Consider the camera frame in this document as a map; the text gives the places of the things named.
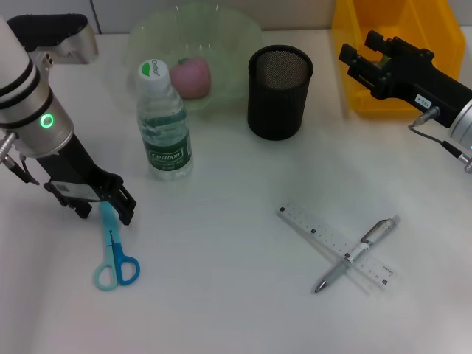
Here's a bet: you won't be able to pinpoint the translucent green fruit bowl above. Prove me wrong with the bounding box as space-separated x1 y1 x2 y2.
123 3 263 119

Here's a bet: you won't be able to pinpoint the clear green-label water bottle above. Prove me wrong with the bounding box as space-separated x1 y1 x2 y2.
136 58 194 182

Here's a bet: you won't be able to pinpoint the pink toy peach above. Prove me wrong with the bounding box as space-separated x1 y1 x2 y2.
169 57 212 100

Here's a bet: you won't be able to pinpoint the blue safety scissors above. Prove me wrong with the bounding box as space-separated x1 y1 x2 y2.
94 202 142 292

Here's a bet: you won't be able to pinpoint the black mesh pen holder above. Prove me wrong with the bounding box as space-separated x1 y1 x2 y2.
246 44 315 141

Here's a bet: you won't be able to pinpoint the white grey ballpoint pen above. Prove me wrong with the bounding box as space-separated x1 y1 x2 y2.
313 215 402 295

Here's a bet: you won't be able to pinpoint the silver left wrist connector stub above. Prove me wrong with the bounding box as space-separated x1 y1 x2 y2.
0 131 18 160

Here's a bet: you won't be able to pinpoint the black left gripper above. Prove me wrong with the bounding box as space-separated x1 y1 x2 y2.
35 133 138 226

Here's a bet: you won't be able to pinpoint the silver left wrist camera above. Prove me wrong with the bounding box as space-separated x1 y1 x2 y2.
7 13 100 66

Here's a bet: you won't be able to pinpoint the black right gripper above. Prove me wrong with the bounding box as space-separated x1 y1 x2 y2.
338 29 472 129

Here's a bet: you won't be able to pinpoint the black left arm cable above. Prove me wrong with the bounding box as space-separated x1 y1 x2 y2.
2 153 41 186

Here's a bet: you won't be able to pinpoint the yellow plastic bin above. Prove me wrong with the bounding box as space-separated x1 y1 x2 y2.
330 0 466 119

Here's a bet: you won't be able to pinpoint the clear plastic ruler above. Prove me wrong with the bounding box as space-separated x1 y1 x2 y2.
275 198 398 293

